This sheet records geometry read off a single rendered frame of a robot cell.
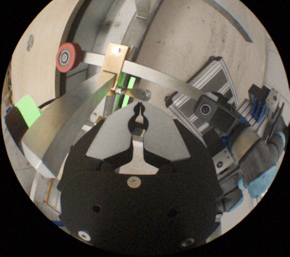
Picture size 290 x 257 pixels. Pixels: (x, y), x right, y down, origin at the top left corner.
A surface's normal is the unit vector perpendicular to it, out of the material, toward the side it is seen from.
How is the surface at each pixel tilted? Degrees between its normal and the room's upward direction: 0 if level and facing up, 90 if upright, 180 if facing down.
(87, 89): 90
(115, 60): 0
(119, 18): 0
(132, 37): 0
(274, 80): 90
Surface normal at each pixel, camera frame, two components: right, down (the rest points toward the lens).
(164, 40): 0.01, 0.51
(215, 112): -0.47, 0.33
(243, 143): -0.91, -0.35
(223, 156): -0.72, -0.59
